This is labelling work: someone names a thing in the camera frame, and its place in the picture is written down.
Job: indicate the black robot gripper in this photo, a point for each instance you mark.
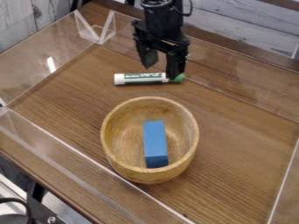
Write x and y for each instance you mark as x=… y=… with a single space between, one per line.
x=158 y=33

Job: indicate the green and white marker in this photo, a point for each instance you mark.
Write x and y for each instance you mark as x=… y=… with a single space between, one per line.
x=146 y=78

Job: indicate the brown wooden bowl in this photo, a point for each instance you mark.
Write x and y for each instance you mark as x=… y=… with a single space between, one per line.
x=122 y=136

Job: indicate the blue rectangular block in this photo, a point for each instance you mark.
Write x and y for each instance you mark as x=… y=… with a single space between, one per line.
x=156 y=144

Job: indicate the clear acrylic tray wall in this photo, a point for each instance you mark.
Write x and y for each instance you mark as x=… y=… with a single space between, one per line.
x=58 y=90

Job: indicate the black metal table frame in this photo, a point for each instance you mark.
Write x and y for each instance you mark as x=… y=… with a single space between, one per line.
x=42 y=214

